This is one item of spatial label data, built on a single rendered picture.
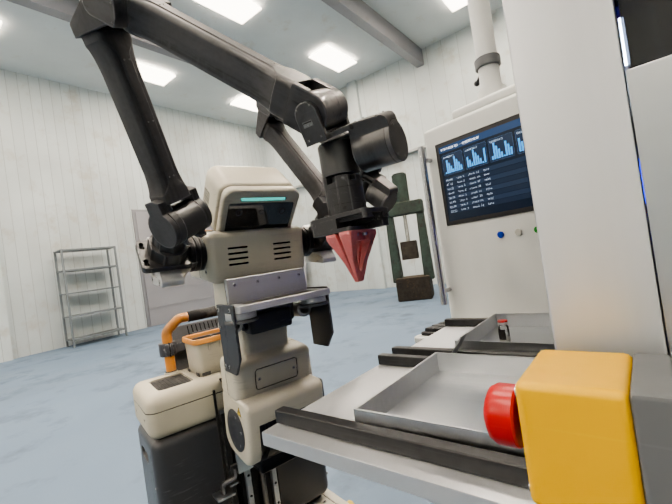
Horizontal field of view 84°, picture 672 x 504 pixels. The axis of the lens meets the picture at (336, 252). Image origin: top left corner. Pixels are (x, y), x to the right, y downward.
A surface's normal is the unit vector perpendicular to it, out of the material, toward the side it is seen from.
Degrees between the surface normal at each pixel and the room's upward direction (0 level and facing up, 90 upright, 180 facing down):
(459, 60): 90
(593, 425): 90
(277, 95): 111
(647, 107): 90
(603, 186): 90
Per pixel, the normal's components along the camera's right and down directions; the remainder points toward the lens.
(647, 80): -0.63, 0.08
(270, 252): 0.61, 0.04
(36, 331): 0.78, -0.12
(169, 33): -0.44, 0.42
